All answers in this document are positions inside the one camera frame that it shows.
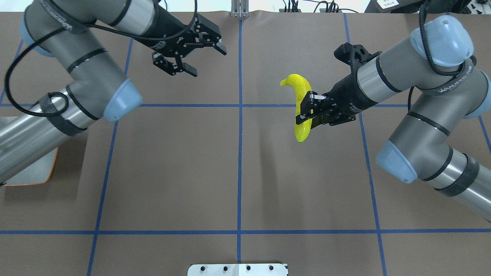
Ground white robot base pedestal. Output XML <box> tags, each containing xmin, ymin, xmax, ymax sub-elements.
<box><xmin>186</xmin><ymin>263</ymin><xmax>289</xmax><ymax>276</ymax></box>

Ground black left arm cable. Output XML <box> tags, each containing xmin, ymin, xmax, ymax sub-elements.
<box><xmin>4</xmin><ymin>0</ymin><xmax>198</xmax><ymax>115</ymax></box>

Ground grey square plate orange rim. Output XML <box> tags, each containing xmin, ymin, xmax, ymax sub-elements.
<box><xmin>1</xmin><ymin>115</ymin><xmax>63</xmax><ymax>186</ymax></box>

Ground bright yellow banana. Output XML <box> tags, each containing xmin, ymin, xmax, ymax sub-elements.
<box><xmin>280</xmin><ymin>74</ymin><xmax>312</xmax><ymax>143</ymax></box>

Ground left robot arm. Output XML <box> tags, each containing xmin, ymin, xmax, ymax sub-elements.
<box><xmin>1</xmin><ymin>0</ymin><xmax>227</xmax><ymax>185</ymax></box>

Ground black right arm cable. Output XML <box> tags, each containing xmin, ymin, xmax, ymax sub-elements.
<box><xmin>407</xmin><ymin>0</ymin><xmax>478</xmax><ymax>112</ymax></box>

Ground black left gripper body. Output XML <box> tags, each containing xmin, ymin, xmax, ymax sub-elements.
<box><xmin>150</xmin><ymin>14</ymin><xmax>222</xmax><ymax>73</ymax></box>

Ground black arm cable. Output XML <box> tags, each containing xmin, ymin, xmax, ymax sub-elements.
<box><xmin>4</xmin><ymin>0</ymin><xmax>198</xmax><ymax>115</ymax></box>
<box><xmin>407</xmin><ymin>0</ymin><xmax>478</xmax><ymax>112</ymax></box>

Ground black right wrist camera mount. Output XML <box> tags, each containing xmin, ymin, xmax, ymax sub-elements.
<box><xmin>333</xmin><ymin>42</ymin><xmax>382</xmax><ymax>72</ymax></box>

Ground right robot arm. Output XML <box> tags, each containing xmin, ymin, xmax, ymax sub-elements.
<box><xmin>280</xmin><ymin>15</ymin><xmax>490</xmax><ymax>221</ymax></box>

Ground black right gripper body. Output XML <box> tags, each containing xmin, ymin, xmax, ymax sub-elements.
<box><xmin>312</xmin><ymin>73</ymin><xmax>369</xmax><ymax>127</ymax></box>

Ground aluminium frame post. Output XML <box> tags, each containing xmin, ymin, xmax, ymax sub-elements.
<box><xmin>230</xmin><ymin>0</ymin><xmax>250</xmax><ymax>19</ymax></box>

